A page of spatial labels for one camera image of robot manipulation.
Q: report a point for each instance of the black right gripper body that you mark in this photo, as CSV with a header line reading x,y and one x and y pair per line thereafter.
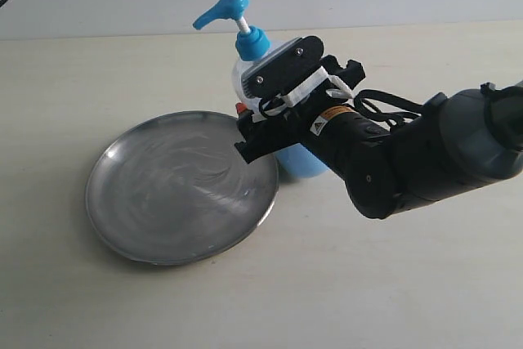
x,y
332,129

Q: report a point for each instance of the blue soap pump bottle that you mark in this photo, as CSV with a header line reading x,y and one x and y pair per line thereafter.
x,y
253,47

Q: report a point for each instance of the round stainless steel plate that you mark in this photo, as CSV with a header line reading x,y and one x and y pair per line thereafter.
x,y
174,190

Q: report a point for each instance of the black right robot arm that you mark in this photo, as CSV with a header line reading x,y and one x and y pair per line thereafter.
x,y
393,155

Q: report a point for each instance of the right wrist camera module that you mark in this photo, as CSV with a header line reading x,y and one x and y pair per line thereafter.
x,y
284,68

